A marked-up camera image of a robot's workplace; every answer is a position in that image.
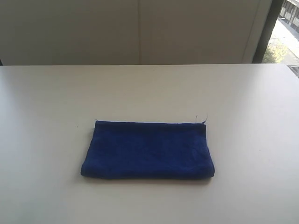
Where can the blue microfibre towel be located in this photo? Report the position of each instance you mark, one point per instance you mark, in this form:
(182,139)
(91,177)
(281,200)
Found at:
(134,150)

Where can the dark window frame post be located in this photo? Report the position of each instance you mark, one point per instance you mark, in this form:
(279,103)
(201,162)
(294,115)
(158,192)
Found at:
(269,24)

